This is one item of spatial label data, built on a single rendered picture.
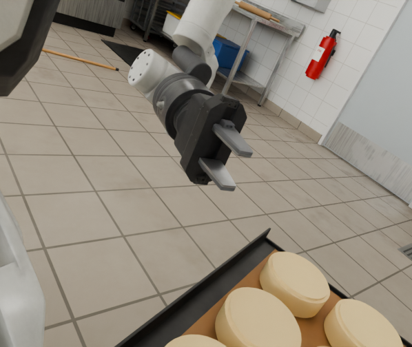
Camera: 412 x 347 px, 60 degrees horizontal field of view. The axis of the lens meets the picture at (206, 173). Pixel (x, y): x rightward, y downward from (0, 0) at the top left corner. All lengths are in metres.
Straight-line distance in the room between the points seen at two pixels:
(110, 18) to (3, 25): 4.44
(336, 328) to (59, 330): 0.96
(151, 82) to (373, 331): 0.45
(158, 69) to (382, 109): 3.26
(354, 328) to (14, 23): 0.29
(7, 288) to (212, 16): 0.48
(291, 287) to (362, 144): 3.52
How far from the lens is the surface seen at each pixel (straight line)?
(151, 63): 0.57
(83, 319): 1.19
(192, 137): 0.46
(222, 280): 0.27
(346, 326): 0.27
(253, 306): 0.23
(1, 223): 0.38
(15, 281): 0.37
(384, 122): 3.71
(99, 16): 4.64
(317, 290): 0.28
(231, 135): 0.42
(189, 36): 0.62
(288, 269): 0.28
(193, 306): 0.24
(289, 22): 4.34
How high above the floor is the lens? 0.94
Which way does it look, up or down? 26 degrees down
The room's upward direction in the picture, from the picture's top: 24 degrees clockwise
